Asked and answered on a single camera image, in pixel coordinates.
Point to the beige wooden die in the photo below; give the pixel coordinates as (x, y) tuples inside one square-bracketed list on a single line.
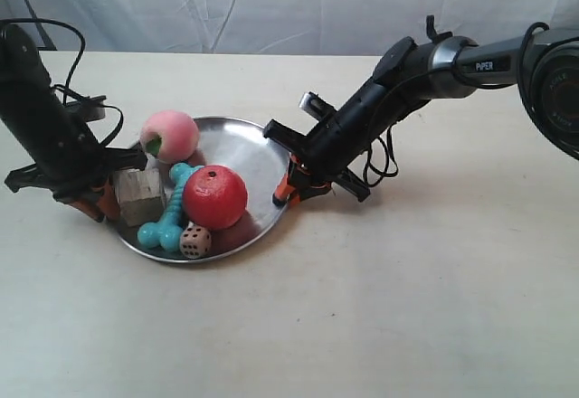
[(195, 242)]

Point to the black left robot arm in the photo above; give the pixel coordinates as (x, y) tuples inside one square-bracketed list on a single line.
[(51, 122)]

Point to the turquoise rubber bone toy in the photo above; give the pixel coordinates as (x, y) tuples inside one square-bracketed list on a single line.
[(166, 231)]

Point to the large round metal plate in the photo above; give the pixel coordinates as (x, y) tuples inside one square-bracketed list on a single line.
[(261, 163)]

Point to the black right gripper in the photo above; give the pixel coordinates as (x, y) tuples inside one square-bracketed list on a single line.
[(321, 157)]

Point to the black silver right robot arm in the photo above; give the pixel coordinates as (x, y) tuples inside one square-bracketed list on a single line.
[(542, 64)]

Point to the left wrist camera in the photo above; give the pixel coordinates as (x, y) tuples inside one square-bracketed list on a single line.
[(88, 110)]

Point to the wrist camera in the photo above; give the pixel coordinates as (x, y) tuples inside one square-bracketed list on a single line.
[(88, 110), (315, 106)]

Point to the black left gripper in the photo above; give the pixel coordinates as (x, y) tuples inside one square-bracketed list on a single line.
[(70, 173)]

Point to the grey wooden block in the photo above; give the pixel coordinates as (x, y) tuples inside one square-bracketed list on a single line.
[(140, 194)]

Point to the pink toy peach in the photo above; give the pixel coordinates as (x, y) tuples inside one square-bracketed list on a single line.
[(170, 136)]

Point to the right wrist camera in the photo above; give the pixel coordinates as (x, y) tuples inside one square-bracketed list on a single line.
[(315, 106)]

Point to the white backdrop curtain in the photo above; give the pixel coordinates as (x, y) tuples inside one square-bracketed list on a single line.
[(318, 27)]

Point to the red toy apple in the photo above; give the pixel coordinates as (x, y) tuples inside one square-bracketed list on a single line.
[(215, 197)]

